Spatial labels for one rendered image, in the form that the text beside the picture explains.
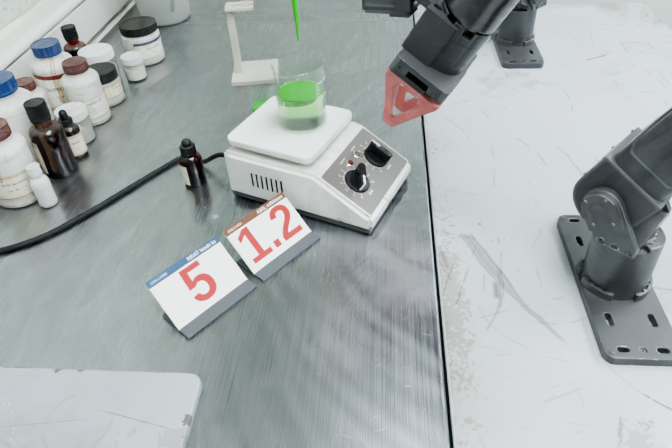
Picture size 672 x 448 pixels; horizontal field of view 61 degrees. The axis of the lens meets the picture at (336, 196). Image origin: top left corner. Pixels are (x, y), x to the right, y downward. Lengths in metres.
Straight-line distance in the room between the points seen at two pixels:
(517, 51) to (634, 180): 0.59
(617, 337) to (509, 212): 0.20
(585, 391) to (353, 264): 0.26
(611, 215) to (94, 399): 0.49
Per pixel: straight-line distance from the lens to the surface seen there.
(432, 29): 0.58
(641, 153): 0.55
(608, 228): 0.57
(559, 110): 0.95
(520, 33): 1.11
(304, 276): 0.64
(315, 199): 0.68
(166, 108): 0.99
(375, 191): 0.69
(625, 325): 0.62
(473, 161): 0.81
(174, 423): 0.54
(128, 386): 0.58
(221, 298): 0.63
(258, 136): 0.70
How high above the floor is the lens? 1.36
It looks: 38 degrees down
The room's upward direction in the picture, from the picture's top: 3 degrees counter-clockwise
